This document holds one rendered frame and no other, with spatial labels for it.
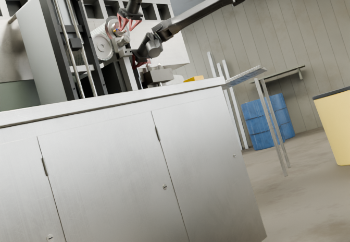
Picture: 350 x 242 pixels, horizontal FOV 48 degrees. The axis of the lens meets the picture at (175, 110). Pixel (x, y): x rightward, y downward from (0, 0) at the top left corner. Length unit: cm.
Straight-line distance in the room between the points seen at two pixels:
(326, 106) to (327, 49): 440
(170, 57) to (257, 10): 569
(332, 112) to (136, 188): 254
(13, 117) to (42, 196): 24
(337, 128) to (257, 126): 324
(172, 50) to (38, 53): 112
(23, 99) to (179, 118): 74
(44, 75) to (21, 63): 21
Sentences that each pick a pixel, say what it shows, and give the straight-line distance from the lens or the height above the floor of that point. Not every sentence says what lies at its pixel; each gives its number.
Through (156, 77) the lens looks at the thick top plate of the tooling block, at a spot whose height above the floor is 99.
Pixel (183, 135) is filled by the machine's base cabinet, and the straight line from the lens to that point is 165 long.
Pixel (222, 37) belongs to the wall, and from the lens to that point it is 829.
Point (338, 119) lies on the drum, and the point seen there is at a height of 41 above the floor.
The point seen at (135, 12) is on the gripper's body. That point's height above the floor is 128.
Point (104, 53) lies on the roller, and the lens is 185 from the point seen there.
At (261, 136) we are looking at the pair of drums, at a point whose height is 21.
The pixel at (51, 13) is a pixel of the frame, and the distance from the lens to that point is 160.
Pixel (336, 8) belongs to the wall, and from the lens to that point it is 814.
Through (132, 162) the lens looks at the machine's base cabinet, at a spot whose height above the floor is 65.
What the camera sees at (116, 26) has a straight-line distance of 192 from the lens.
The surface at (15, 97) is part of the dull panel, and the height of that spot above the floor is 106.
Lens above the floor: 71
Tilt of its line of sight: 3 degrees up
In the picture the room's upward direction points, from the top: 17 degrees counter-clockwise
